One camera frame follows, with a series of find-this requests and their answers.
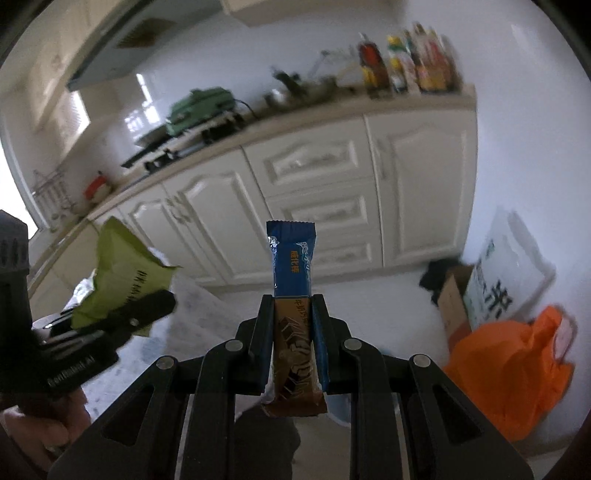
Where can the blue brown chocolate bar wrapper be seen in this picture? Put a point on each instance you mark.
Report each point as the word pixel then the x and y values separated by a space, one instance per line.
pixel 293 277

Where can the clear plastic bag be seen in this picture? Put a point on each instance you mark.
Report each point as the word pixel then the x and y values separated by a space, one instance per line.
pixel 78 290

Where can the brown cardboard box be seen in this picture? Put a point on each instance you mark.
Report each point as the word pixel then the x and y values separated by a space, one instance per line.
pixel 455 304

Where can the cream upper wall cabinets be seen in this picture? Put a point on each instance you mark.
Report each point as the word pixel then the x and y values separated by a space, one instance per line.
pixel 60 69

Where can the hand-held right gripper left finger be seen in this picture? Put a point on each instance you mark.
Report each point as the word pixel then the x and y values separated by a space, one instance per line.
pixel 265 344

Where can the metal wall utensil rack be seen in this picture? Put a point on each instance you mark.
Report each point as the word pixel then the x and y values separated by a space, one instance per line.
pixel 51 194

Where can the grey range hood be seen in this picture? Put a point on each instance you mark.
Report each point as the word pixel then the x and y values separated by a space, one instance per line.
pixel 124 50

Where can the steel wok on counter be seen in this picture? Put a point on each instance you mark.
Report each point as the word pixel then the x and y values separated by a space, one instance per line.
pixel 300 90

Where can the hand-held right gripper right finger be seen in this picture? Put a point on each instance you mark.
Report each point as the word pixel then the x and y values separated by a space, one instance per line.
pixel 321 344

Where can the person's left hand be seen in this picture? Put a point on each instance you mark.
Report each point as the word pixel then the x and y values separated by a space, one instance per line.
pixel 37 424

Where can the row of condiment bottles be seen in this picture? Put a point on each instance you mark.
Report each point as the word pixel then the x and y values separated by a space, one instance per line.
pixel 411 62

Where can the light green snack wrapper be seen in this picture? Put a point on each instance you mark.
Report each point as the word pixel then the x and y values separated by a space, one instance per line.
pixel 120 272

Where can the cream lower kitchen cabinets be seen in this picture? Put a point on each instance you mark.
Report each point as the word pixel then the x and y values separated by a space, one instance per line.
pixel 415 194

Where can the black cloth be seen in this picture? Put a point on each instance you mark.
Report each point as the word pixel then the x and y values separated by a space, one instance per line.
pixel 436 277

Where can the orange plastic bag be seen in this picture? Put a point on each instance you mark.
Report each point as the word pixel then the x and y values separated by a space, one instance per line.
pixel 508 378

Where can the green electric cooking pot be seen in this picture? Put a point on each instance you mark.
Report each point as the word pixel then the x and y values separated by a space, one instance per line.
pixel 198 110

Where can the cream cabinet drawer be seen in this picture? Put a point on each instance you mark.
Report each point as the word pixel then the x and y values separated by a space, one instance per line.
pixel 328 212
pixel 309 157
pixel 346 254

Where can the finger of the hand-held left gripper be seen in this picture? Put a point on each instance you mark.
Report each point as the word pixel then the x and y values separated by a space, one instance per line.
pixel 147 309
pixel 60 327

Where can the grey blue trash bin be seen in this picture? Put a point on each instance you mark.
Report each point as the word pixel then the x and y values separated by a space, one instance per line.
pixel 340 408

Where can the white rice bag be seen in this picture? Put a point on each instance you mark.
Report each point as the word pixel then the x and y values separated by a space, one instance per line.
pixel 512 272

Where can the black glass gas stove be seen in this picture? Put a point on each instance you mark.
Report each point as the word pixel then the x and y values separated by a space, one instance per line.
pixel 175 150

